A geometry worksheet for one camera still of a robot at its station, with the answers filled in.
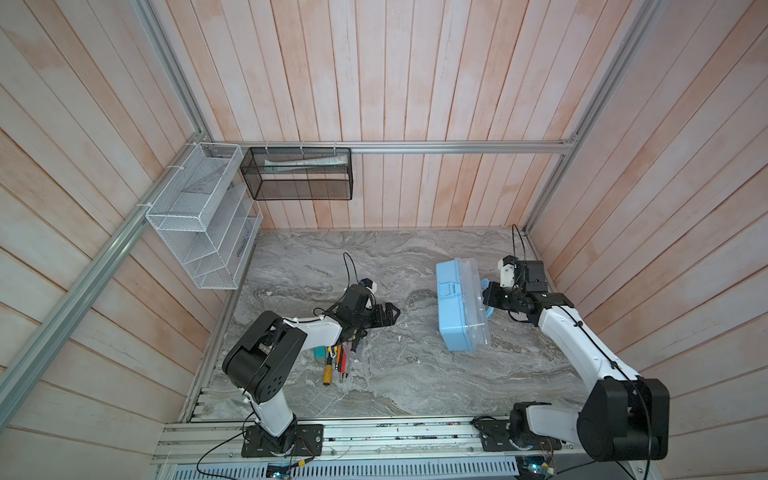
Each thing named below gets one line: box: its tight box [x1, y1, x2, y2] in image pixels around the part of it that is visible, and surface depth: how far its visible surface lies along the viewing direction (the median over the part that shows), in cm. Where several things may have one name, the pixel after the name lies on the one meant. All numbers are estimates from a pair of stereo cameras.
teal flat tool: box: [313, 346, 327, 364], surface depth 90 cm
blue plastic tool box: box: [436, 258, 491, 352], surface depth 85 cm
